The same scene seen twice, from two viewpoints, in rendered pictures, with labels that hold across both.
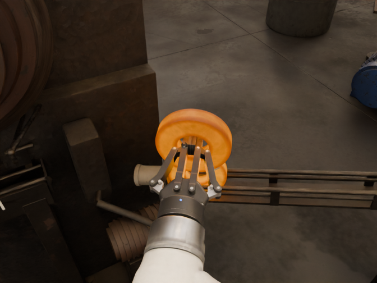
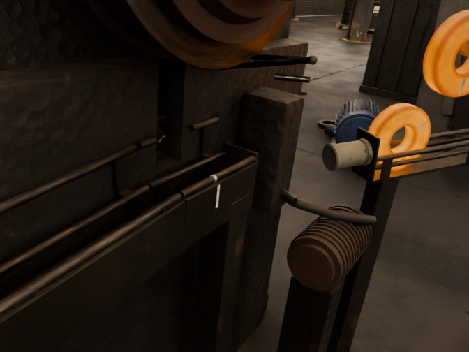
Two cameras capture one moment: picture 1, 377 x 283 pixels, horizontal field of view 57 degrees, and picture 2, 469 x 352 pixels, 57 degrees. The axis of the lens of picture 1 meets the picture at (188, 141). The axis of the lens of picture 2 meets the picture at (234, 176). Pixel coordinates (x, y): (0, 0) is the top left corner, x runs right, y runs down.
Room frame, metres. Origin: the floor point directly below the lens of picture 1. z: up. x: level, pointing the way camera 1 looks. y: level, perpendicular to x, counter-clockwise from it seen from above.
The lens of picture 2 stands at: (0.00, 0.75, 1.00)
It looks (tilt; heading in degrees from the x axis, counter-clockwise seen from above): 25 degrees down; 329
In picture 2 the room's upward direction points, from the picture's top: 6 degrees clockwise
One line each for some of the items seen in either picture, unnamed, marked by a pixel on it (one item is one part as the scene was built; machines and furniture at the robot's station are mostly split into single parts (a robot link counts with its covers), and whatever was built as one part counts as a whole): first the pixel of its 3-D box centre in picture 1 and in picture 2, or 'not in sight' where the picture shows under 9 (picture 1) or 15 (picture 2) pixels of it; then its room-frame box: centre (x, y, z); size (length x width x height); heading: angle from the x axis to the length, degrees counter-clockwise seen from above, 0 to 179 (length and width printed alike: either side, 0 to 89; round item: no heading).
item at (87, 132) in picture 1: (88, 160); (265, 150); (0.68, 0.28, 0.68); 0.11 x 0.08 x 0.24; 27
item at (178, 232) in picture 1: (176, 242); not in sight; (0.28, 0.02, 0.91); 0.09 x 0.06 x 0.09; 83
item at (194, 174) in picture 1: (194, 172); not in sight; (0.42, -0.01, 0.92); 0.11 x 0.01 x 0.04; 171
